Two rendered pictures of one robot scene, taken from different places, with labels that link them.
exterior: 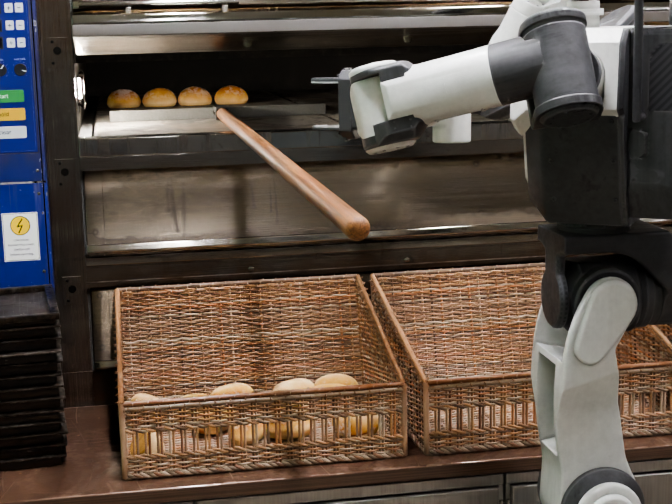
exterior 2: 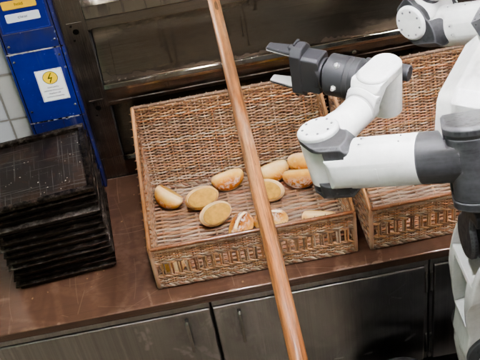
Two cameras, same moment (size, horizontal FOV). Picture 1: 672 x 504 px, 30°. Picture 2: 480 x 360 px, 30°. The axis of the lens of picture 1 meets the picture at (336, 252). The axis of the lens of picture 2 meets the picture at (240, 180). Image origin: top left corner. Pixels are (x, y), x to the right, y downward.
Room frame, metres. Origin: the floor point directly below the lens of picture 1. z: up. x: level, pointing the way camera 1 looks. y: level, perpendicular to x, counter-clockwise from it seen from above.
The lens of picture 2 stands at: (0.66, -0.10, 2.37)
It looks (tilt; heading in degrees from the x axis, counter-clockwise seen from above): 42 degrees down; 9
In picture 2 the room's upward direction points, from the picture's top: 10 degrees counter-clockwise
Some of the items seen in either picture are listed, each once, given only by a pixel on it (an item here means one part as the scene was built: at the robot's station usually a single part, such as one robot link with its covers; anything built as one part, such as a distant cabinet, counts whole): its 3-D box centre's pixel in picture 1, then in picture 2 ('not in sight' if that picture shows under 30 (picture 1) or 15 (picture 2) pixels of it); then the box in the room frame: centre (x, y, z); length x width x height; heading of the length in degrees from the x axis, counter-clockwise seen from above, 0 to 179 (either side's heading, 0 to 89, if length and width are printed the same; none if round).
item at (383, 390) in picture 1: (252, 367); (240, 176); (2.51, 0.18, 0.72); 0.56 x 0.49 x 0.28; 100
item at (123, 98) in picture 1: (123, 98); not in sight; (3.68, 0.61, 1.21); 0.10 x 0.07 x 0.05; 104
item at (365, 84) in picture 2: not in sight; (376, 88); (2.10, -0.18, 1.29); 0.13 x 0.07 x 0.09; 144
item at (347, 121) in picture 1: (375, 104); (321, 73); (2.19, -0.08, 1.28); 0.12 x 0.10 x 0.13; 64
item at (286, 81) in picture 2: (330, 129); (285, 82); (2.23, 0.01, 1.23); 0.06 x 0.03 x 0.02; 64
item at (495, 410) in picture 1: (518, 348); (442, 138); (2.61, -0.39, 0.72); 0.56 x 0.49 x 0.28; 101
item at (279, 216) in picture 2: (288, 422); (270, 218); (2.44, 0.10, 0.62); 0.10 x 0.07 x 0.05; 98
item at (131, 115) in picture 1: (213, 107); not in sight; (3.38, 0.32, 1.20); 0.55 x 0.36 x 0.03; 100
